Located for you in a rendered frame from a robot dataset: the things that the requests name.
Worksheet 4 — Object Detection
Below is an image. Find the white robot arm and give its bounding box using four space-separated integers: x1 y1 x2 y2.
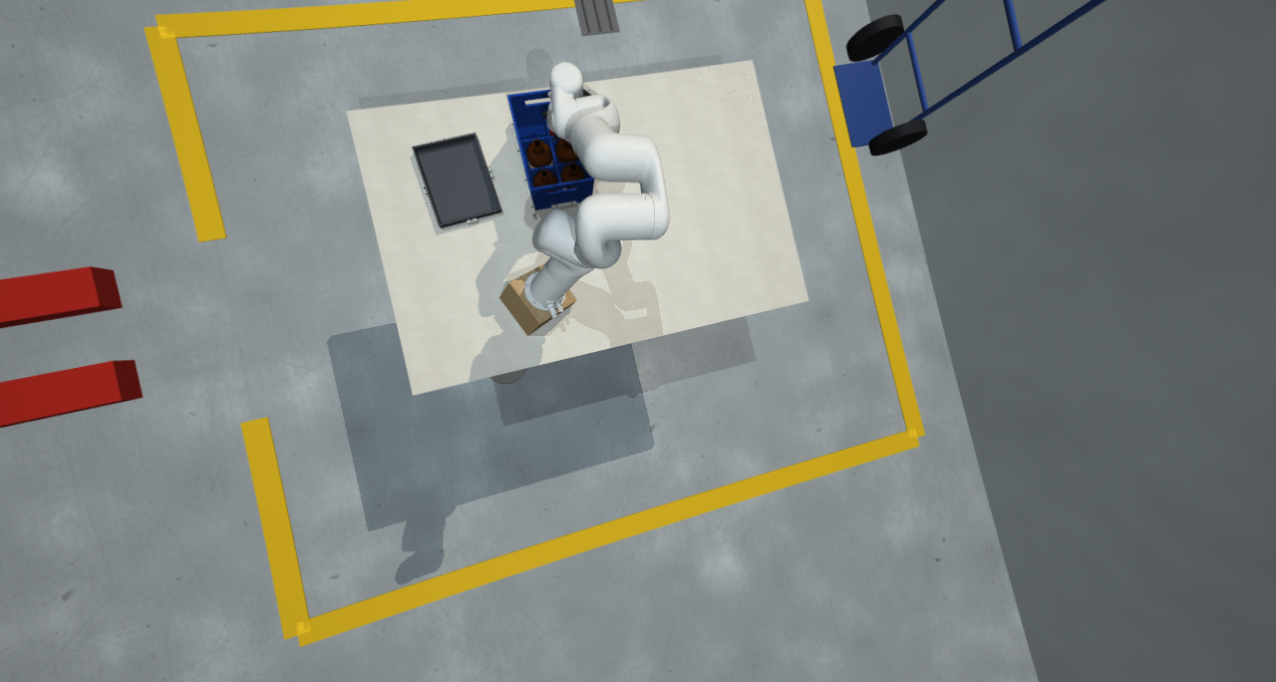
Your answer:
524 63 670 318

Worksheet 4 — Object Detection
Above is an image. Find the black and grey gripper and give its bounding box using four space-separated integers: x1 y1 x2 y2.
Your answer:
542 102 570 143

